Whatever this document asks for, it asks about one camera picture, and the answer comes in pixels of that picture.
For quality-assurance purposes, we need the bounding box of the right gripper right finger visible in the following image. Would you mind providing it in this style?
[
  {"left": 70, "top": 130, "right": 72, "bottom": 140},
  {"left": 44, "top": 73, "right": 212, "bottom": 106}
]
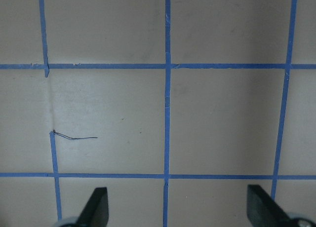
[{"left": 247, "top": 185, "right": 291, "bottom": 227}]

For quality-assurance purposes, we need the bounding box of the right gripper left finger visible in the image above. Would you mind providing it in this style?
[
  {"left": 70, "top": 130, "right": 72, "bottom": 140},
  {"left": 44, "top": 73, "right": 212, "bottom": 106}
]
[{"left": 77, "top": 187, "right": 109, "bottom": 227}]

